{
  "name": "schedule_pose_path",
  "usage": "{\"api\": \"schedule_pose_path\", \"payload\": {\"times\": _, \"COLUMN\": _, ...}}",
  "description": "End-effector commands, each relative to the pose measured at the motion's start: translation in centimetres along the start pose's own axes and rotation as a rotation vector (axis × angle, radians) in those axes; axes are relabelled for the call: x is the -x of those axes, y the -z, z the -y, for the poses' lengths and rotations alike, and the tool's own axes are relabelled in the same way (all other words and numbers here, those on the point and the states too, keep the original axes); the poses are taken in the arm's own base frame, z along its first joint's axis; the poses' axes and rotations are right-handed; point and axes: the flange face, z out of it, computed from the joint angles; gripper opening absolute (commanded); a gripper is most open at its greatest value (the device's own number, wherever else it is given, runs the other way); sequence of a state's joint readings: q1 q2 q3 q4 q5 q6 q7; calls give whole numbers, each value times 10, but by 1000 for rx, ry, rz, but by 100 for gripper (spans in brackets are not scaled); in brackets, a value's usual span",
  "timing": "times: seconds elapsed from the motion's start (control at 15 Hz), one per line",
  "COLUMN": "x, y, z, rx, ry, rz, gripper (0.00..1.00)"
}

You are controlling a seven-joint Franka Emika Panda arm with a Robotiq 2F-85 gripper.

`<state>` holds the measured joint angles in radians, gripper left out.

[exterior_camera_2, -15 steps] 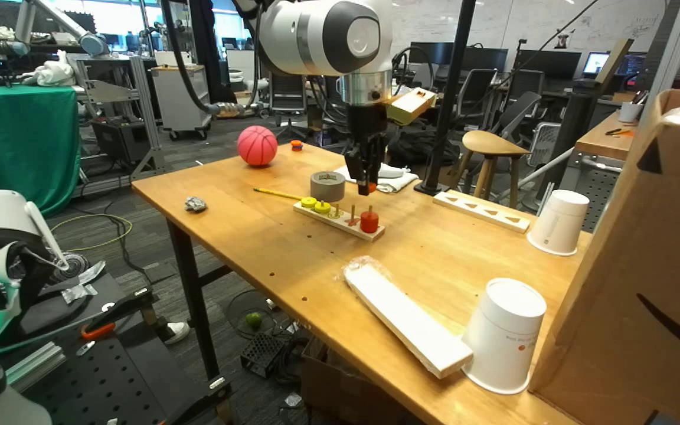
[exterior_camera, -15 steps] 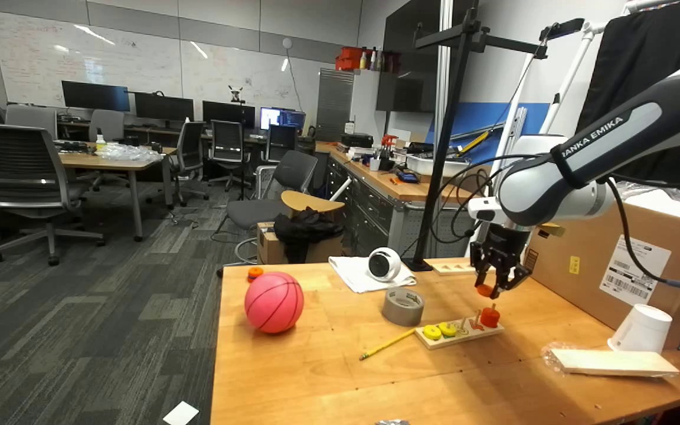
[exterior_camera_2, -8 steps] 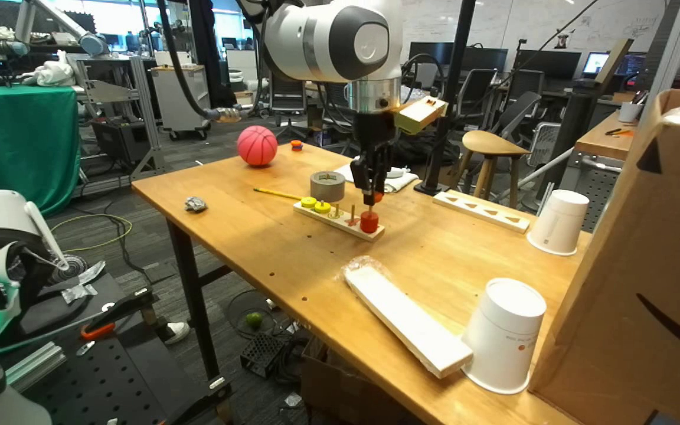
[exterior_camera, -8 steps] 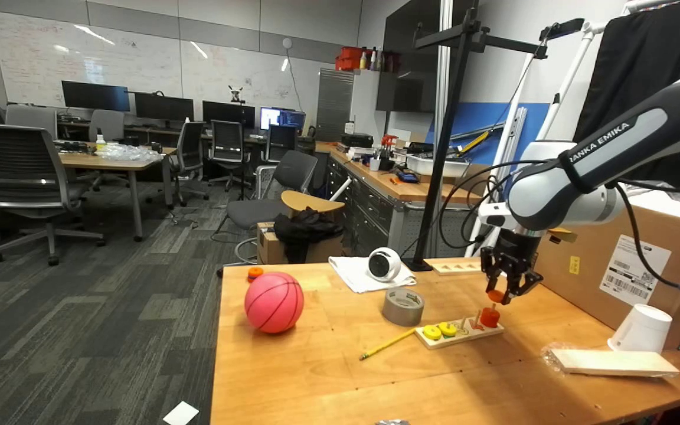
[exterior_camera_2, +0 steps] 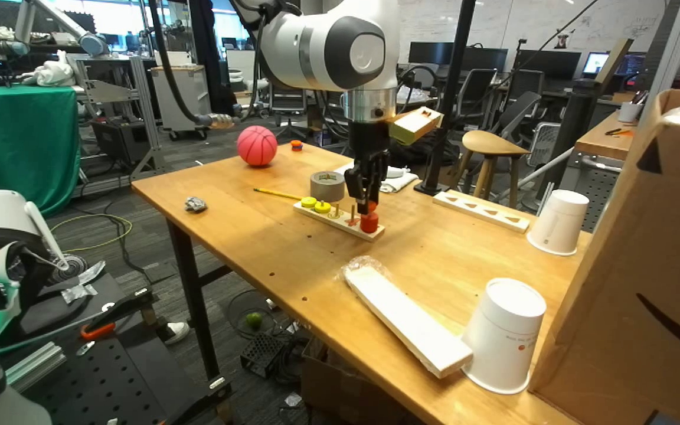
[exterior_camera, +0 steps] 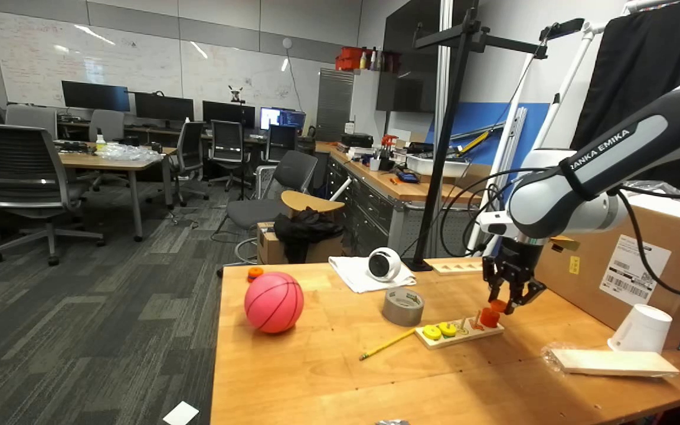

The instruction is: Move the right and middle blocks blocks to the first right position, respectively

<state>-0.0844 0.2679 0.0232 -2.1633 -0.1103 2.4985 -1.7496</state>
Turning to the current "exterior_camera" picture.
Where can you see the blue wall panel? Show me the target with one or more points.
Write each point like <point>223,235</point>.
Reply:
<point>531,125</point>

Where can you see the black computer monitor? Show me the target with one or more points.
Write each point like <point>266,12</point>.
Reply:
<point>94,96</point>
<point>227,115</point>
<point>164,107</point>

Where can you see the yellow pencil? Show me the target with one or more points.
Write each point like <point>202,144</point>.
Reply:
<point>387,346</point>

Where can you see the black office chair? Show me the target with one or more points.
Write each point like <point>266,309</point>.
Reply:
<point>190,150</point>
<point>227,143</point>

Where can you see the black wall screen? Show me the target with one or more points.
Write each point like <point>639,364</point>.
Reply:
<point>407,56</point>

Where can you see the light wooden peg strip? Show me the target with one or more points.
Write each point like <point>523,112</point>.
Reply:
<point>455,266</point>

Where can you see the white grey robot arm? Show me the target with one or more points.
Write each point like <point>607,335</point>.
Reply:
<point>567,202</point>

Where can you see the small orange round object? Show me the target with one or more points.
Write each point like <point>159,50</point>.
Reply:
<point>256,275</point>

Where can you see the wooden stool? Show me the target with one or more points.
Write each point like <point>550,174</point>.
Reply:
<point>307,202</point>

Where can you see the white plastic-wrapped foam board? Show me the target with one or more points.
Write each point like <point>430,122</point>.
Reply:
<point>613,361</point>

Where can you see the yellow-green round block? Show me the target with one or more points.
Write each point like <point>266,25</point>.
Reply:
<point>450,329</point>
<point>432,334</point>

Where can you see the grey padded office chair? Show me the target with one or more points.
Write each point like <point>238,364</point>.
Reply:
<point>296,168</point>

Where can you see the white tripod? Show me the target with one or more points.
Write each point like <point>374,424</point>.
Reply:
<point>514,119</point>

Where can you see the white paper sheet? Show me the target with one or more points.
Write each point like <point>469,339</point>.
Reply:
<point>181,414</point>

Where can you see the white paper cup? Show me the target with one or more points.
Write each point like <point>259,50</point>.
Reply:
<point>642,332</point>

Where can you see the white plastic bin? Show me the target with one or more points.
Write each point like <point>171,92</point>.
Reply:
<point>437,167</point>

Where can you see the pink basketball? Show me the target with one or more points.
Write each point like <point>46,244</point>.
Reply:
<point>275,303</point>

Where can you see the red bag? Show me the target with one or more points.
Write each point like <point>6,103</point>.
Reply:
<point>348,59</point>

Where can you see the black camera stand pole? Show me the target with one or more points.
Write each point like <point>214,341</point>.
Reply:
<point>439,157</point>

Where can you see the white paper pad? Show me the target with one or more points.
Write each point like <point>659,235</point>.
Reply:
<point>348,272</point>

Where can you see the grey metal cabinet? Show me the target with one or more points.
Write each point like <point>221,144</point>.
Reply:
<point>334,107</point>

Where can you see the white round webcam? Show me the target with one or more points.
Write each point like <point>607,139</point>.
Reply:
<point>385,266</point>

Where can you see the grey tape roll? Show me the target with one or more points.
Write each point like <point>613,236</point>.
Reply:
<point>403,309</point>

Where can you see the black backpack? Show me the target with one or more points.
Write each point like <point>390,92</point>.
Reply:
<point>306,233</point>

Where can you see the light grey office chair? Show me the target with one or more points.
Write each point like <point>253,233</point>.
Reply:
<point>107,123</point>

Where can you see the grey mesh office chair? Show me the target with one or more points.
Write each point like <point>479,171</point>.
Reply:
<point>17,167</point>

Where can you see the black cloth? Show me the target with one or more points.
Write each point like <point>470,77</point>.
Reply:
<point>630,48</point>

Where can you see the white plastic packing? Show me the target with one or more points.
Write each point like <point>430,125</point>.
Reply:
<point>671,207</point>

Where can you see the white numbered peg board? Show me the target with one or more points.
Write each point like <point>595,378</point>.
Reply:
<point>470,334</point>

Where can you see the long wooden workbench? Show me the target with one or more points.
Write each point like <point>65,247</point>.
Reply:
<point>387,185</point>

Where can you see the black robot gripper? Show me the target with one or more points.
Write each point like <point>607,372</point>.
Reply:
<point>516,262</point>

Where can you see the wooden desk grey legs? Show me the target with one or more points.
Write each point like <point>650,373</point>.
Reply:
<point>111,161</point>

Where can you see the orange round block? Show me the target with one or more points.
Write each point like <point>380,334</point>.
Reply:
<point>493,307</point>

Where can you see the monitor with blue screen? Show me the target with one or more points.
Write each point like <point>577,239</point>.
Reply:
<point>282,119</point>

